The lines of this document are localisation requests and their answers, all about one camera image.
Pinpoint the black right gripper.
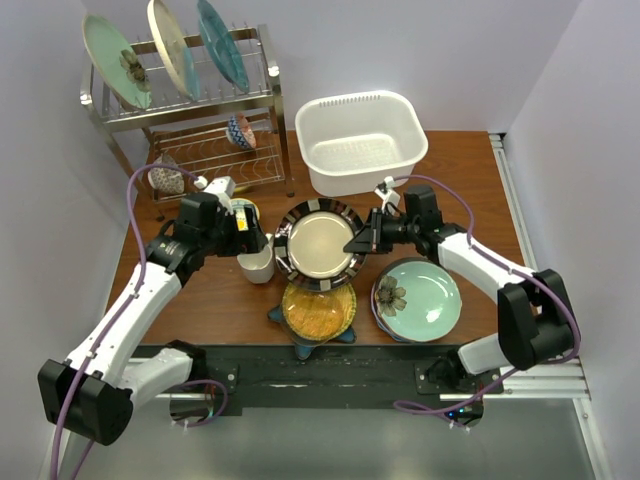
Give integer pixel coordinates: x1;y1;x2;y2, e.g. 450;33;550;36
344;207;419;255

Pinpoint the black striped rim plate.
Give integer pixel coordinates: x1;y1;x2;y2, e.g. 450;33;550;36
273;197;366;293

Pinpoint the mint green flower plate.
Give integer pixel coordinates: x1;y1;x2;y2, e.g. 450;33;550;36
372;260;463;344

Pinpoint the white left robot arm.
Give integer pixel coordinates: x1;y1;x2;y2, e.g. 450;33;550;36
37;192;268;445

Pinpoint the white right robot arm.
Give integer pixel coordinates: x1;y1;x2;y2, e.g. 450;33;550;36
344;178;581;393

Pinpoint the white plastic bin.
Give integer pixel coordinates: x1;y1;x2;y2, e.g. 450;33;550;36
295;90;429;197

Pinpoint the yellow blue patterned saucer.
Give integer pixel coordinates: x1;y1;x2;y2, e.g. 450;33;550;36
231;198;260;232

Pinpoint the white ceramic mug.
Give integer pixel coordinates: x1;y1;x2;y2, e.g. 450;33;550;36
236;233;274;285

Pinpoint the dark blue bottom plate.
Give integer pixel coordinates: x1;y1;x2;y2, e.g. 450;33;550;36
369;257;459;345

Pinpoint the grey patterned bowl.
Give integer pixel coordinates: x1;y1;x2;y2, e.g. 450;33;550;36
147;168;185;195

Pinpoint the orange woven pattern plate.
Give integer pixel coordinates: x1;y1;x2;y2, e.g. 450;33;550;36
281;284;357;342

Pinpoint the stainless steel dish rack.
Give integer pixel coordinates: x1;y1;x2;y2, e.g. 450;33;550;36
80;24;295;196

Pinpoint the blue white patterned bowl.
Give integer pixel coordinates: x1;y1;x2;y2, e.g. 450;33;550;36
226;113;257;150

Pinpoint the dark blue star plate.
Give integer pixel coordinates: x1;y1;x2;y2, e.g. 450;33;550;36
267;305;357;360

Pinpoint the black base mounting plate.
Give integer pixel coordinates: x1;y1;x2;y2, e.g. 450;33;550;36
203;344;500;415

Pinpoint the teal plate on rack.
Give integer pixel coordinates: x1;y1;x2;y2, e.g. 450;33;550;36
197;0;250;93

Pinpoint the cream plate on rack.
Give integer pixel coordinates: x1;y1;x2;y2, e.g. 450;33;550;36
147;0;201;101

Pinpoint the mint flower plate on rack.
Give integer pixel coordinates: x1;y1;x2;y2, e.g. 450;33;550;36
82;14;151;110

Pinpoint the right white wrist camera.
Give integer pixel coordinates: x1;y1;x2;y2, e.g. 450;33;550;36
374;176;400;213

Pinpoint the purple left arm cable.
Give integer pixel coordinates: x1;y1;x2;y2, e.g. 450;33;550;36
49;165;229;480

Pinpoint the aluminium frame rail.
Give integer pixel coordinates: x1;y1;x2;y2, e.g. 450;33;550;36
487;132;614;480

